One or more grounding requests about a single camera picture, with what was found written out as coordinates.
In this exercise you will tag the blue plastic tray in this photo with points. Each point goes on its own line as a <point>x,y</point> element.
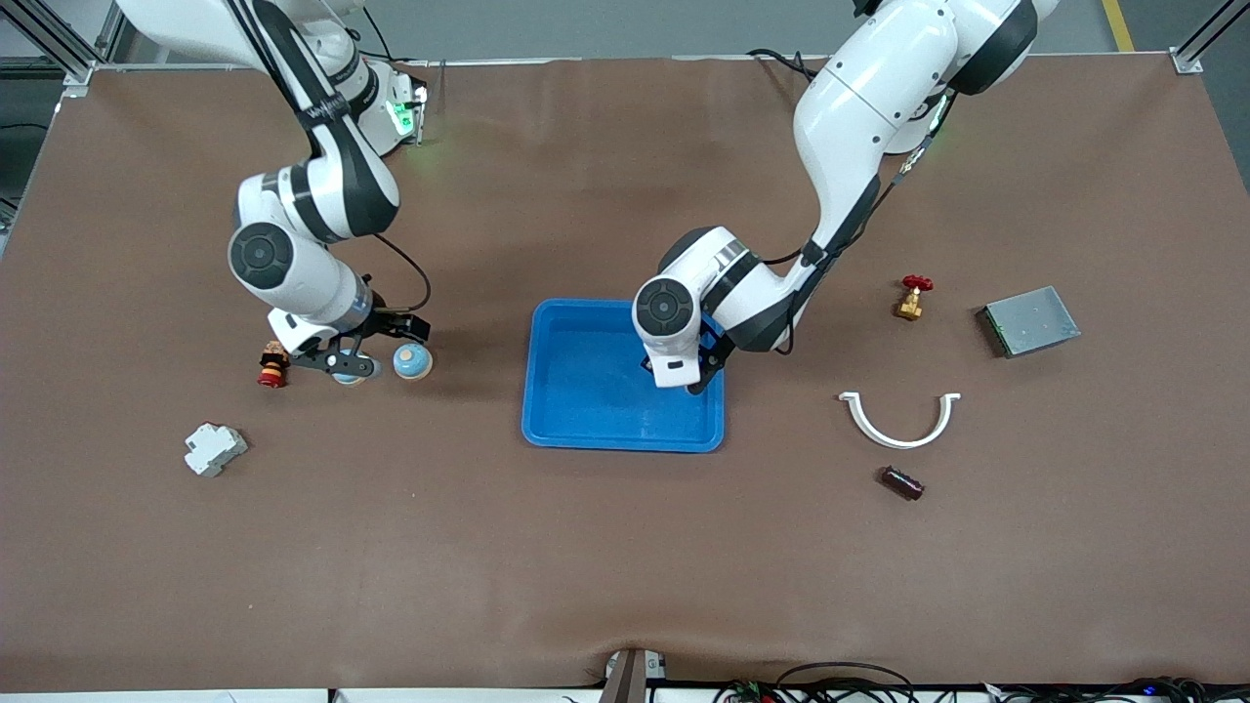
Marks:
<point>586,391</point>

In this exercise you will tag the silver metal power supply box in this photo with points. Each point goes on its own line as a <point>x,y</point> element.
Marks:
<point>1030,322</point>

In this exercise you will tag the brown table mat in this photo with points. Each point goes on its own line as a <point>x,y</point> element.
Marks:
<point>625,547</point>

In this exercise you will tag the white circuit breaker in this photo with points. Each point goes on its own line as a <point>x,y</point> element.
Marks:
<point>213,449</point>

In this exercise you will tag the brass valve red handwheel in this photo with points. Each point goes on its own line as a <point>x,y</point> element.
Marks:
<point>910,308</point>

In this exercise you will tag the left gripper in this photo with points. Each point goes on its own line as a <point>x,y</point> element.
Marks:
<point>710,362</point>

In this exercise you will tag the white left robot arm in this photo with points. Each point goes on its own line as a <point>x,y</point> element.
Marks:
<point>859,98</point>

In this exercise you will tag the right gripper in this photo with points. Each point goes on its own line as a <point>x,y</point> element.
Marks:
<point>383,319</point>

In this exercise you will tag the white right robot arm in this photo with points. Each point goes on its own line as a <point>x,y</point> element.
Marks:
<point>322,190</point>

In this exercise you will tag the brown cylindrical capacitor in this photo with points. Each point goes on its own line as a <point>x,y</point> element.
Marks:
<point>903,483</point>

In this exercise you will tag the red yellow push button switch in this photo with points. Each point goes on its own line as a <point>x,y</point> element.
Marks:
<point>273,366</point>

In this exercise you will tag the white semicircular pipe clamp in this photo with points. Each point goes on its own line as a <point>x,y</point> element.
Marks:
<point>899,442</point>

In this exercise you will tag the metal mount post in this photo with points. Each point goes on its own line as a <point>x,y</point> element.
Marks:
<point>630,679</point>

